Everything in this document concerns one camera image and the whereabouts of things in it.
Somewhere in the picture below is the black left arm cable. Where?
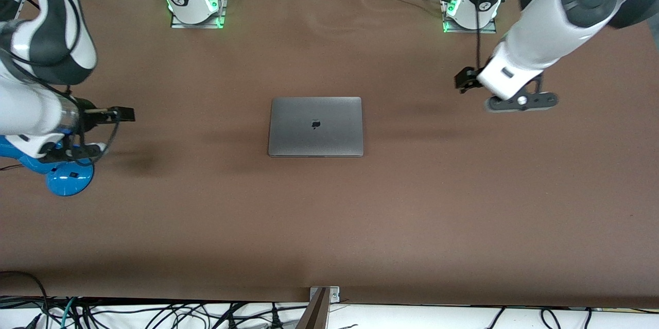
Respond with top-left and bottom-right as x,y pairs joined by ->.
473,0 -> 487,70

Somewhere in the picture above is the teal floor cable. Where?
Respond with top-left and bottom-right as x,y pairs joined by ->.
60,297 -> 79,329

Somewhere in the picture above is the grey laptop with black keyboard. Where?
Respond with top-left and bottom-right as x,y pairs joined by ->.
268,96 -> 364,158

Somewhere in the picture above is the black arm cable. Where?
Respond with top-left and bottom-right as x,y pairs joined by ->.
473,0 -> 487,70
62,90 -> 121,167

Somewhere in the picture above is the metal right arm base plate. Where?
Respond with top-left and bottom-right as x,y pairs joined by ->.
170,0 -> 228,30

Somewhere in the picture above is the grey metal support beam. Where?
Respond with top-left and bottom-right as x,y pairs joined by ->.
296,288 -> 331,329

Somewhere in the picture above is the thick black looped floor cable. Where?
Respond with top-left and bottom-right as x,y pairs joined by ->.
0,270 -> 51,329

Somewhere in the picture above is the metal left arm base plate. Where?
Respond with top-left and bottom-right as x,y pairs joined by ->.
442,0 -> 498,34

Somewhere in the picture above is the blue desk lamp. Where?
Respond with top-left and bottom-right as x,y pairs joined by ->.
0,135 -> 95,198

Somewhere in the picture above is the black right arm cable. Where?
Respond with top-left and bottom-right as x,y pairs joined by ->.
62,90 -> 121,167

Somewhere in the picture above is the metal table edge bracket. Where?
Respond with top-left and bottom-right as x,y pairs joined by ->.
309,286 -> 341,303

